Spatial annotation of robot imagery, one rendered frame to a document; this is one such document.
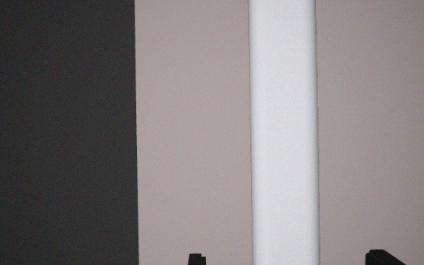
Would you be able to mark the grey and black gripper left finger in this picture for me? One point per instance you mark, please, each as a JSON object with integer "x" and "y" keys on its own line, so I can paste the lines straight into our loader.
{"x": 196, "y": 259}

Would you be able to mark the dark grey wall panel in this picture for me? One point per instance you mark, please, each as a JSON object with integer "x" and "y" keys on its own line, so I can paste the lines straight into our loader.
{"x": 68, "y": 133}

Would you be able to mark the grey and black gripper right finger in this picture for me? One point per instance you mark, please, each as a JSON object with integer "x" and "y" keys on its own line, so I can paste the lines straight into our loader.
{"x": 381, "y": 257}

